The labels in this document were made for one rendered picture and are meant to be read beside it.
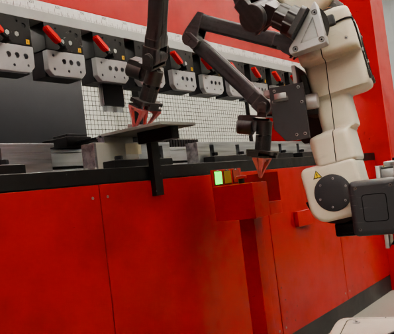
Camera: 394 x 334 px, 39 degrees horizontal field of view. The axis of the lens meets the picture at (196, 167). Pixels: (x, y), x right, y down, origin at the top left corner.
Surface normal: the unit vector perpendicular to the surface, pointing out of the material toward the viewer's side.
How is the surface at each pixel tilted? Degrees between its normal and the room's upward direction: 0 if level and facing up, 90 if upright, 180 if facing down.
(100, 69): 90
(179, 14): 90
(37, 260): 90
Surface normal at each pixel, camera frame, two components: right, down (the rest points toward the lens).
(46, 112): 0.80, -0.12
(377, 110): -0.59, 0.04
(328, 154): -0.38, 0.01
